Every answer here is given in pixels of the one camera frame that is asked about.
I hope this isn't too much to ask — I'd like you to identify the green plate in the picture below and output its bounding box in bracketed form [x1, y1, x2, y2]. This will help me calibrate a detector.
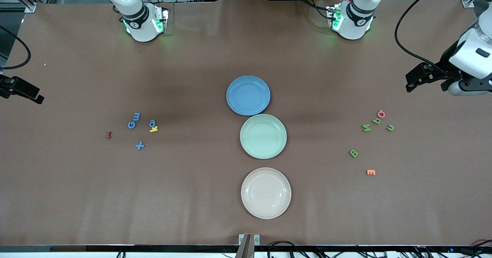
[240, 114, 288, 160]

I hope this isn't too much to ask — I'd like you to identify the blue plate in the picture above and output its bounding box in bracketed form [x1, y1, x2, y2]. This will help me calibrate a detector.
[226, 75, 271, 117]

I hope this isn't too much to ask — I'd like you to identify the beige plate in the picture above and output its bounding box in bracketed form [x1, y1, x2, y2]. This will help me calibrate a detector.
[241, 167, 292, 220]

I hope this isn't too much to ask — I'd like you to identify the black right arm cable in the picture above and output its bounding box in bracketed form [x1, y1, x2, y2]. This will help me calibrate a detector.
[0, 25, 31, 71]

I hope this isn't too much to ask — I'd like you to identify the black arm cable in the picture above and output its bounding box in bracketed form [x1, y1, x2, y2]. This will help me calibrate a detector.
[0, 25, 31, 71]
[395, 0, 467, 78]

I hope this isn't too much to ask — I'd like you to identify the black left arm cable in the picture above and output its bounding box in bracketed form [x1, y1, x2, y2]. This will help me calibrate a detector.
[395, 0, 467, 78]

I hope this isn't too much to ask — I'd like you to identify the black looped floor cable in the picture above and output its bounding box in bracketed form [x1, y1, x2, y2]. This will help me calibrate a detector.
[267, 241, 308, 258]

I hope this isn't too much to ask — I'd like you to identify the metal table bracket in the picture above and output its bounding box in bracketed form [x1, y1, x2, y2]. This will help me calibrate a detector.
[239, 234, 261, 247]

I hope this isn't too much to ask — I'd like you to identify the grey metal post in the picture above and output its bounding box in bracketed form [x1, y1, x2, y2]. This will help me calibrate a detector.
[234, 234, 255, 258]

